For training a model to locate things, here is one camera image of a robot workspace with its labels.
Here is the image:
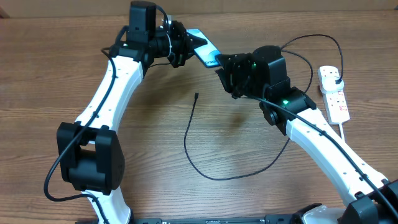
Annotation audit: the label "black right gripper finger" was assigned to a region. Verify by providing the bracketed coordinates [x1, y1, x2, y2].
[215, 68, 233, 93]
[215, 54, 236, 67]

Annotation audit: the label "black smartphone with blue screen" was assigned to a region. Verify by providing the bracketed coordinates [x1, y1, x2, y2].
[187, 29, 221, 68]

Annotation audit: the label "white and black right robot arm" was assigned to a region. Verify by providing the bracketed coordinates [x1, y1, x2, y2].
[215, 45, 397, 223]

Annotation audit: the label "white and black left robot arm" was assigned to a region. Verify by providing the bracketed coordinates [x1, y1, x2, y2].
[54, 1, 207, 223]

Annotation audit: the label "white charger plug adapter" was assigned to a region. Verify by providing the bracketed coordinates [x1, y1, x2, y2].
[320, 77, 345, 94]

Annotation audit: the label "white power strip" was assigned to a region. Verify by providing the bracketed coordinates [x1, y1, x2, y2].
[317, 65, 350, 124]

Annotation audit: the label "black charger cable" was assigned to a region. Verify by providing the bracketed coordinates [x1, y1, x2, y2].
[183, 34, 345, 182]

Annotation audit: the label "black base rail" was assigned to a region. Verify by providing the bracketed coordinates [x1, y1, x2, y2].
[128, 214, 294, 224]

